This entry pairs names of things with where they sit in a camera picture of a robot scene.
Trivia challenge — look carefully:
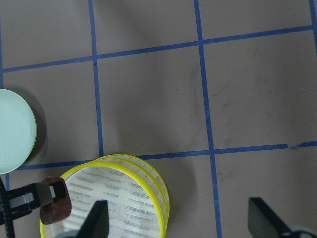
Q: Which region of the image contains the yellow steamer layer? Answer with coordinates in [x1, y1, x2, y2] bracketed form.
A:
[40, 156, 168, 238]
[103, 154, 170, 224]

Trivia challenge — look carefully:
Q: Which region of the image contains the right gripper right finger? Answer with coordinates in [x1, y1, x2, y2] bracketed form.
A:
[248, 197, 292, 238]

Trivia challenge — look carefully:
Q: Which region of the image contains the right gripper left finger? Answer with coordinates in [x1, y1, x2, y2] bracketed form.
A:
[76, 200, 109, 238]

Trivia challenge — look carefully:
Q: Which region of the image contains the light green plate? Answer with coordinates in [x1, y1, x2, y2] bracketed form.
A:
[0, 89, 37, 174]

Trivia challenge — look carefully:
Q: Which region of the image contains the brown steamed bun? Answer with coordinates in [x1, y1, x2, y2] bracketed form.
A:
[40, 177, 72, 225]

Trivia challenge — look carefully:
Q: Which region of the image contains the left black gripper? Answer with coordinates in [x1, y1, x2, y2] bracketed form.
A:
[0, 181, 66, 220]

